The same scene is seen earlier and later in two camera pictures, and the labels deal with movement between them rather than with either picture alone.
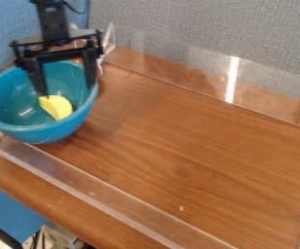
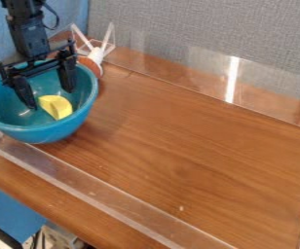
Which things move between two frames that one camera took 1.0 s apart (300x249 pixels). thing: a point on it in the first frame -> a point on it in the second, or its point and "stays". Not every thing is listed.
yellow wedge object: [57, 105] stays
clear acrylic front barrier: [102, 194] stays
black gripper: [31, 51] -> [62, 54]
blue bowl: [13, 106] stays
